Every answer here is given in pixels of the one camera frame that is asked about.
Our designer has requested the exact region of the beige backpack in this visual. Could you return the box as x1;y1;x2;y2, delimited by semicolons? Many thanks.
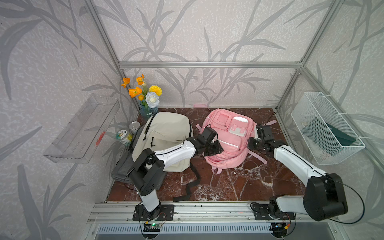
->
131;111;202;202

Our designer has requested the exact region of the grey backpack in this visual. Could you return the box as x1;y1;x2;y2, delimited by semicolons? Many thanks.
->
110;128;167;190

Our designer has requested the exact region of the sunflower label plastic can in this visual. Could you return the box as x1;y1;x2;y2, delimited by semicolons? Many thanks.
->
116;129;133;147

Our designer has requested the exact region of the pink backpack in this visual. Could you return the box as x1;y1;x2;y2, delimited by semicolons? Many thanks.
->
196;109;267;175

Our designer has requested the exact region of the blue glass vase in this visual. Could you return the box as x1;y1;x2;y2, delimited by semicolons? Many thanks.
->
140;102;159;119

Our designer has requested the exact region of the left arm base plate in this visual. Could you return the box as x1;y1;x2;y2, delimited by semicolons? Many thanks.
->
133;204;175;222

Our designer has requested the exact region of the red marker on shelf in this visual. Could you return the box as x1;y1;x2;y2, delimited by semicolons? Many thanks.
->
95;131;106;147

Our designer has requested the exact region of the white wire mesh basket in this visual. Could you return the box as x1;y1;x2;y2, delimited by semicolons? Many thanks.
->
291;92;366;165

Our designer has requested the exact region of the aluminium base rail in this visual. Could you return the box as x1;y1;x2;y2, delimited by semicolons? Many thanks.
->
87;201;316;224

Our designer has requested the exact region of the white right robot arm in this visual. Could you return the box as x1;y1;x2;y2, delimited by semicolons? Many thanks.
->
248;125;348;222

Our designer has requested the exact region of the green box in basket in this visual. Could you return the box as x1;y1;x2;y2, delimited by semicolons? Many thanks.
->
301;117;359;156

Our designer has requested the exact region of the artificial flower bouquet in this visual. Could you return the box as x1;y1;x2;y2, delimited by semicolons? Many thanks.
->
128;75;163;109

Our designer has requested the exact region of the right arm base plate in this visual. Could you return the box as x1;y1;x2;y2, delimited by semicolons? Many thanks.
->
250;202;296;222

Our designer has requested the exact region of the clear acrylic wall shelf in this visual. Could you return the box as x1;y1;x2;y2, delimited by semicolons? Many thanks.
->
43;94;120;164

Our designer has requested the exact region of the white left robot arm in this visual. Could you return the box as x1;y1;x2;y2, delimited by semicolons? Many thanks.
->
127;127;223;220

